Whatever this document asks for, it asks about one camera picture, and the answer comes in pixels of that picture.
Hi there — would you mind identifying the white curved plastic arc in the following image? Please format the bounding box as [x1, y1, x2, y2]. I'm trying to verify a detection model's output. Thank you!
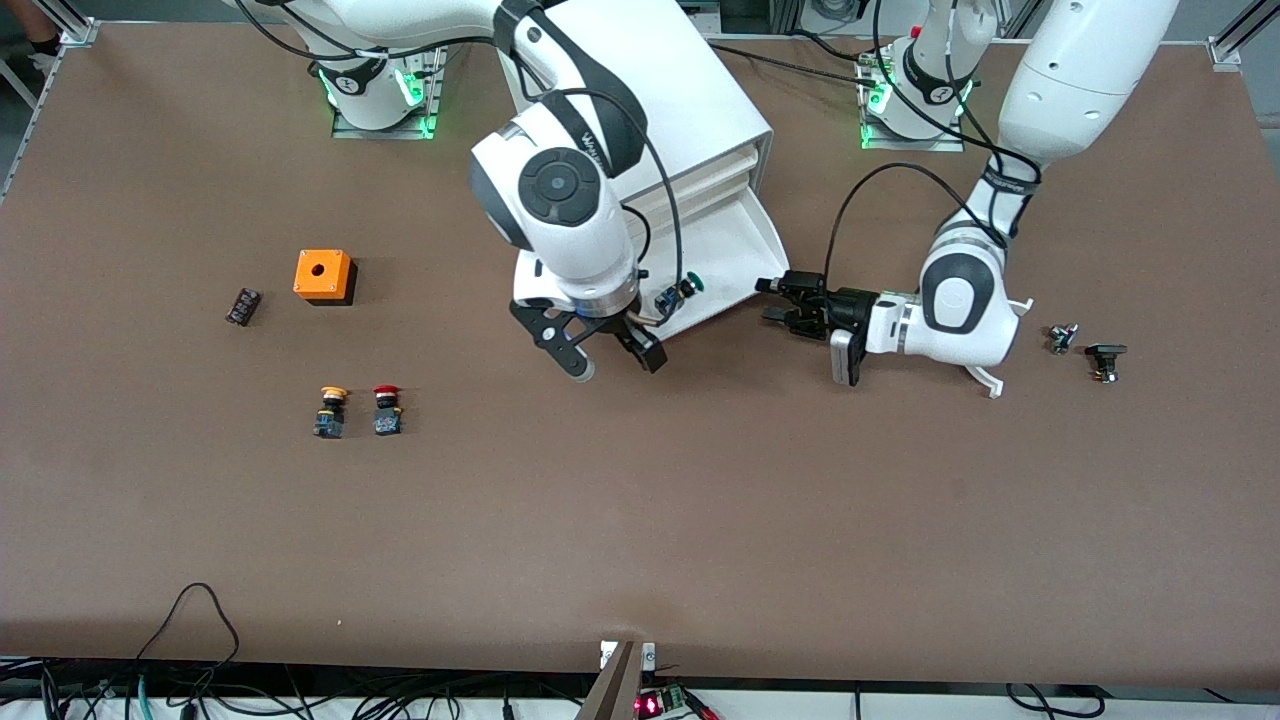
[962, 298, 1035, 399]

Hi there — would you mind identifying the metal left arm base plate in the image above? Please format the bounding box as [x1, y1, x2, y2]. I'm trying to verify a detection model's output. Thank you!
[860, 50, 966, 153]

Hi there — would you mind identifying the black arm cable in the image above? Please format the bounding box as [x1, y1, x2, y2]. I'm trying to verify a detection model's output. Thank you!
[822, 0, 1046, 296]
[232, 0, 687, 301]

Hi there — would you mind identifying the tangle of black cables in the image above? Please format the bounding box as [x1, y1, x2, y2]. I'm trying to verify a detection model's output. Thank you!
[0, 655, 591, 720]

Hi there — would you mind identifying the orange box with black base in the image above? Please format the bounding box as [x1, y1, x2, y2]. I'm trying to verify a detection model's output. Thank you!
[293, 249, 358, 307]

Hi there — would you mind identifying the brown camera mount post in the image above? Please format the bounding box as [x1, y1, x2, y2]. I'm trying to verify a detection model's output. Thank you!
[575, 640, 656, 720]

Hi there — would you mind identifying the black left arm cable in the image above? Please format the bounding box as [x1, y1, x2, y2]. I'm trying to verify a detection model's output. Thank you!
[822, 0, 1046, 296]

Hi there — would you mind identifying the black cable across table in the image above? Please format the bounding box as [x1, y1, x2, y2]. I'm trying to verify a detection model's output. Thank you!
[700, 42, 886, 79]

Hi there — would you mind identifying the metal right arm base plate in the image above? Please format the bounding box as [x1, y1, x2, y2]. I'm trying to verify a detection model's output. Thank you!
[332, 40, 446, 141]

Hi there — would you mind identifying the thin black looped cable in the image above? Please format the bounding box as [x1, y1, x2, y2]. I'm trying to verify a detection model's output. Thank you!
[135, 583, 241, 693]

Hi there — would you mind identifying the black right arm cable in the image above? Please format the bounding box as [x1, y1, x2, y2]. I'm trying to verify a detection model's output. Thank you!
[232, 0, 687, 301]

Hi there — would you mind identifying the white cabinet drawer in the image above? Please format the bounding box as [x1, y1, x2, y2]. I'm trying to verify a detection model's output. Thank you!
[632, 170, 753, 229]
[620, 145, 758, 216]
[640, 188, 791, 344]

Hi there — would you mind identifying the yellow push button switch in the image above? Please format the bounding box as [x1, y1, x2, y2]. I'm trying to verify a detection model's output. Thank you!
[313, 386, 349, 439]

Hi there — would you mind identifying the green push button switch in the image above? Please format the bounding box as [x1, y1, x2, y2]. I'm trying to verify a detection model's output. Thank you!
[655, 277, 704, 317]

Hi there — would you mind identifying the circuit board with red light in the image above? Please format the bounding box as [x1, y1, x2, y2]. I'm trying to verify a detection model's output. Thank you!
[635, 685, 693, 719]

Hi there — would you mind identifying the white drawer cabinet housing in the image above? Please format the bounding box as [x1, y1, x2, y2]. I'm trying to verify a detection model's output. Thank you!
[495, 0, 773, 296]

